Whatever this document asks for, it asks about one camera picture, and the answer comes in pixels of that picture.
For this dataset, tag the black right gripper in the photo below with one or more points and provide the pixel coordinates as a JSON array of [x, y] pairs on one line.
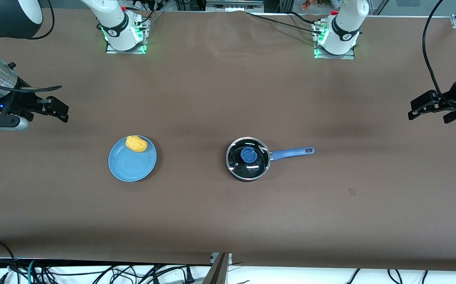
[[19, 101]]

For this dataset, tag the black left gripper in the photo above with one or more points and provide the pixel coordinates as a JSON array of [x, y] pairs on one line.
[[450, 100]]

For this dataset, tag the yellow potato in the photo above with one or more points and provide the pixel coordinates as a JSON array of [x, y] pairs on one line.
[[136, 143]]

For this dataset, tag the glass lid with blue knob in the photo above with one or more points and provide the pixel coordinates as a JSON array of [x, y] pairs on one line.
[[247, 154]]

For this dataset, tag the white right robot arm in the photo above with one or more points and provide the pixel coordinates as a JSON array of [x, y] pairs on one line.
[[117, 23]]

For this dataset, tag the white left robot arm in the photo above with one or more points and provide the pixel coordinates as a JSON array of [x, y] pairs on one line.
[[342, 27]]

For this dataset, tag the blue round plate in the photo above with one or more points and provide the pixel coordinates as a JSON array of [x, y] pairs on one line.
[[131, 167]]

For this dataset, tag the brown table cover sheet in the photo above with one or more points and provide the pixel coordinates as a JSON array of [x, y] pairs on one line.
[[212, 98]]

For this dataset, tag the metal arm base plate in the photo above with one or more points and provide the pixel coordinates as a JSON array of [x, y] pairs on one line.
[[350, 55], [139, 49]]

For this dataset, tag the aluminium frame crossbar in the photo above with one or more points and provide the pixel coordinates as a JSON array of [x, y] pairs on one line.
[[234, 4]]

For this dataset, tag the aluminium frame profile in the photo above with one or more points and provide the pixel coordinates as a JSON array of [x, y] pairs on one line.
[[218, 272]]

